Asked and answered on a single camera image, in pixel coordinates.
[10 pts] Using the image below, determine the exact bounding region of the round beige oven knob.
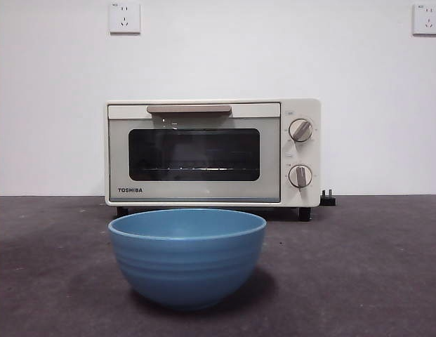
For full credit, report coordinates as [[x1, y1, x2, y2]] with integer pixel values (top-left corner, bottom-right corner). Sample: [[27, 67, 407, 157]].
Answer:
[[289, 118, 314, 143], [287, 164, 313, 192]]

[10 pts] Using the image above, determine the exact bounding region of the metal wire oven rack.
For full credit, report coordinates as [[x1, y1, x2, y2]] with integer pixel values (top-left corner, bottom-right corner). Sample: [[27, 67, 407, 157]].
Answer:
[[138, 165, 247, 173]]

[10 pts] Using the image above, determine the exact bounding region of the blue ribbed bowl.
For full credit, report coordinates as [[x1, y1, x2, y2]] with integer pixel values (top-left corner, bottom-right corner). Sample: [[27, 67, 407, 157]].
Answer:
[[107, 209, 267, 311]]

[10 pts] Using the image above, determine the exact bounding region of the glass oven door with handle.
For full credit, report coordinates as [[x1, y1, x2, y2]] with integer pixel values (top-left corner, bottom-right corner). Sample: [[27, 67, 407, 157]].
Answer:
[[107, 102, 282, 204]]

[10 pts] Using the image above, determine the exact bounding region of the black power plug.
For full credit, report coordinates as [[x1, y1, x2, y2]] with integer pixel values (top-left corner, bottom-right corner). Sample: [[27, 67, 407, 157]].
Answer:
[[320, 188, 337, 206]]

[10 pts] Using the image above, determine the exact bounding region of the cream toaster oven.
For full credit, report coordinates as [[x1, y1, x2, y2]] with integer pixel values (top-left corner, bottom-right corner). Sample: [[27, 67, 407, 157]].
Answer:
[[104, 98, 322, 223]]

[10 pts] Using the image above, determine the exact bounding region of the white wall socket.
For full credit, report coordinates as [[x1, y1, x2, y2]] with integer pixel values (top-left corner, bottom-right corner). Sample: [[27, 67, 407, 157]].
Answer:
[[109, 2, 141, 35], [412, 4, 436, 36]]

